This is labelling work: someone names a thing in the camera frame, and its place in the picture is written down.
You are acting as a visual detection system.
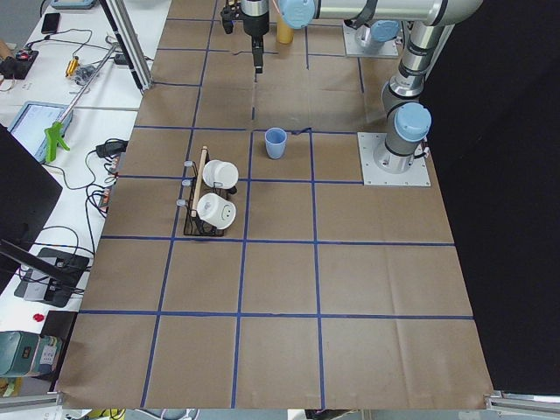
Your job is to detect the upper white mug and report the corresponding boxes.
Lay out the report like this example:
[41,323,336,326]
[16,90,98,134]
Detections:
[202,159,239,189]

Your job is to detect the wooden rack handle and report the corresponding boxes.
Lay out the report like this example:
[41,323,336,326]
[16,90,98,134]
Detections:
[191,145,208,218]

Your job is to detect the black wire cup rack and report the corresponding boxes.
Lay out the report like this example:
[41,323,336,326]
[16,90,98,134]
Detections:
[177,145,239,237]

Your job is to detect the blue plastic cup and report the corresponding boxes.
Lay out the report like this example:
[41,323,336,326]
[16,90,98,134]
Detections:
[264,127,288,159]

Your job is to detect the black monitor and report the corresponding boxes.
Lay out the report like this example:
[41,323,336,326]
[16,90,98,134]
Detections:
[0,123,65,295]

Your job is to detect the white mug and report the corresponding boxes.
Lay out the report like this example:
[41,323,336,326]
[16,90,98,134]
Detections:
[197,192,236,229]
[202,159,239,189]

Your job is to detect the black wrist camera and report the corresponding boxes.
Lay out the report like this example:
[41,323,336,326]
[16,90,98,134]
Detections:
[220,0,240,35]

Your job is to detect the teal metal box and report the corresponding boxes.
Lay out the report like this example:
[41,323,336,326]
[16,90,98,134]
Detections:
[1,331,62,377]

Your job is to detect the grey dock hub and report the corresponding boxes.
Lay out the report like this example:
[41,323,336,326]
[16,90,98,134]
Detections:
[14,248,90,308]

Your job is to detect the black electronics board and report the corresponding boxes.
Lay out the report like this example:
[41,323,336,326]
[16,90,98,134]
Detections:
[1,49,39,80]

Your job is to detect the black smartphone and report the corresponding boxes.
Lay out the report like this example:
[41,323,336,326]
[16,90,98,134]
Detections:
[41,12,61,35]

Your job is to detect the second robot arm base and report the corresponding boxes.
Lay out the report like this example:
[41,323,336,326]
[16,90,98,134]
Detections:
[355,20,400,48]

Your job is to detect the yellow cylinder holder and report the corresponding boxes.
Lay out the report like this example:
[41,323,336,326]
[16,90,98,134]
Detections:
[276,11,294,46]

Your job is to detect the blue cased tablet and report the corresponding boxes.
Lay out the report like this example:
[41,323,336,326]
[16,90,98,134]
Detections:
[9,101,73,164]

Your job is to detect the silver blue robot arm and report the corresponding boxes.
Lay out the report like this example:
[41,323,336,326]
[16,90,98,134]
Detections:
[276,0,482,174]

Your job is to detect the lower white mug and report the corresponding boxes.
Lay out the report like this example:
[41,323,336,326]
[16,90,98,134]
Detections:
[197,192,236,229]

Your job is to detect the black power adapter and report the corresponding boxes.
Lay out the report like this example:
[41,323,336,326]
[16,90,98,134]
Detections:
[95,139,129,158]

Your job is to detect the aluminium frame post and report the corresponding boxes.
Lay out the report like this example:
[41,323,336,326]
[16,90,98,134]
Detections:
[100,0,152,93]

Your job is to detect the green handled reacher grabber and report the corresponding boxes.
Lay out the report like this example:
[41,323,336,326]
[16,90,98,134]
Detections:
[42,37,121,164]

